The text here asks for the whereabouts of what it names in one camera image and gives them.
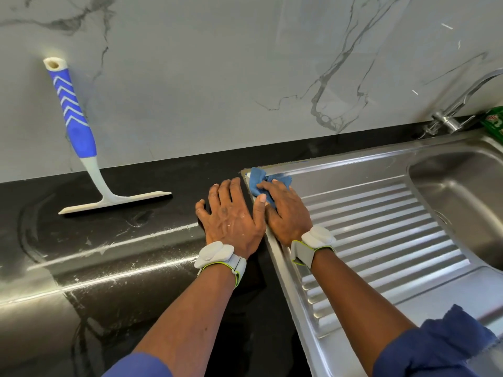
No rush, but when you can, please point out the person's right hand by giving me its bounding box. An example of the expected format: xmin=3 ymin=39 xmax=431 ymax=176
xmin=257 ymin=179 xmax=314 ymax=248

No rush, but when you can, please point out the person's left hand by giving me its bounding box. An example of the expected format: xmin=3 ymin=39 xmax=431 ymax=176
xmin=195 ymin=178 xmax=268 ymax=260

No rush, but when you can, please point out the blue cloth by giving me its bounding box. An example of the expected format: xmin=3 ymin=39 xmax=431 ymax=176
xmin=247 ymin=166 xmax=294 ymax=207

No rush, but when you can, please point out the stainless steel sink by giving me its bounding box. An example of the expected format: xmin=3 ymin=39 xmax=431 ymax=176
xmin=240 ymin=128 xmax=503 ymax=377

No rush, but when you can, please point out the blue white squeegee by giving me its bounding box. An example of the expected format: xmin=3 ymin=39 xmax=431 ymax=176
xmin=42 ymin=56 xmax=173 ymax=216

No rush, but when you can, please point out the chrome faucet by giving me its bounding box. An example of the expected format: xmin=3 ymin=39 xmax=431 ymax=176
xmin=418 ymin=68 xmax=503 ymax=140

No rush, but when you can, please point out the person's left forearm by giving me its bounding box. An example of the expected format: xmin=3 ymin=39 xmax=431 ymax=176
xmin=132 ymin=264 xmax=237 ymax=370

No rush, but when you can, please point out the person's right forearm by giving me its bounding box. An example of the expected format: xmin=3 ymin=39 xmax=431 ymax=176
xmin=310 ymin=249 xmax=418 ymax=374

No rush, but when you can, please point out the white left wrist tracker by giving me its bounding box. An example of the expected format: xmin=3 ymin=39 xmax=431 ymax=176
xmin=193 ymin=241 xmax=248 ymax=289

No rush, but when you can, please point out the green soap tray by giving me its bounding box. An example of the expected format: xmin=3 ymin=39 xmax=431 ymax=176
xmin=481 ymin=106 xmax=503 ymax=145

